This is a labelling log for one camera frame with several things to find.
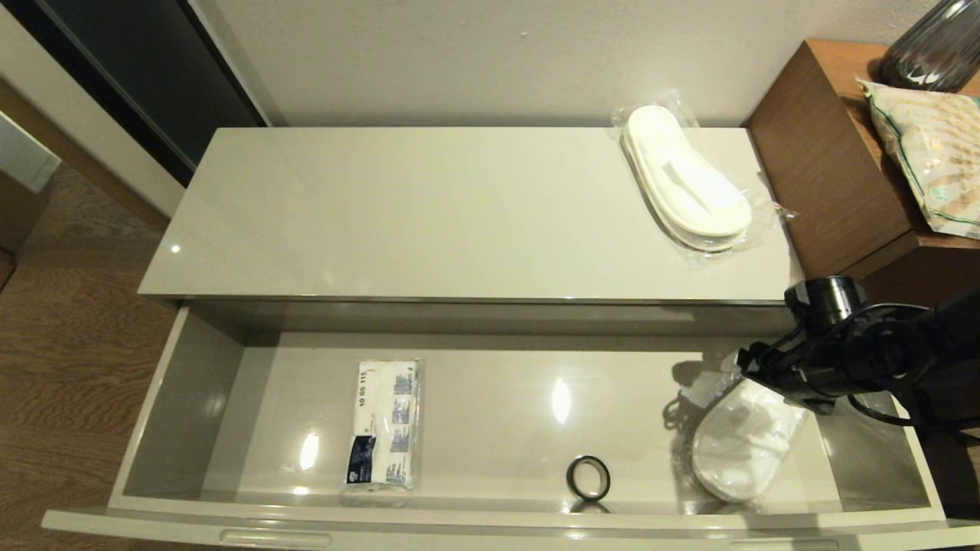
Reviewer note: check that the brown wooden side table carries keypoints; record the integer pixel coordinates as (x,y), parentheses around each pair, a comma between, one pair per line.
(834,168)

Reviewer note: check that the dark glass sliding door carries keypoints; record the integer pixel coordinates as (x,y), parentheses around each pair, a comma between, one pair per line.
(153,61)

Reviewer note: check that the white tissue packet blue print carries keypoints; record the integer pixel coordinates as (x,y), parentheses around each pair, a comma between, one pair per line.
(383,428)

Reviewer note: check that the black tape roll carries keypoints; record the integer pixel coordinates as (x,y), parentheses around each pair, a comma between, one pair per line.
(573,476)

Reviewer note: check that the glossy white cabinet drawer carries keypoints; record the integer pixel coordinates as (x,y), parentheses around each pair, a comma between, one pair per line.
(498,413)

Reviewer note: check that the bagged white slippers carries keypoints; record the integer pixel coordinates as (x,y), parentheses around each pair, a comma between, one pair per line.
(689,184)
(735,451)

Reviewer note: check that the green-trimmed snack bag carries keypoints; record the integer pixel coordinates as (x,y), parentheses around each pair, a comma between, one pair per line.
(938,153)

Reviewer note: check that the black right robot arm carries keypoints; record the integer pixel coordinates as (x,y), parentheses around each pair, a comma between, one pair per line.
(919,344)

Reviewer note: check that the dark ribbed glass vase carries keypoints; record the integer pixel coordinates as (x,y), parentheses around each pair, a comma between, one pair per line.
(934,50)

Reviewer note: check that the white box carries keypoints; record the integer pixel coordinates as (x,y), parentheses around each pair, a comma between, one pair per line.
(23,157)

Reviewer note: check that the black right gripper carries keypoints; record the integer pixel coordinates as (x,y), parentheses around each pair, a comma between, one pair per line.
(792,375)

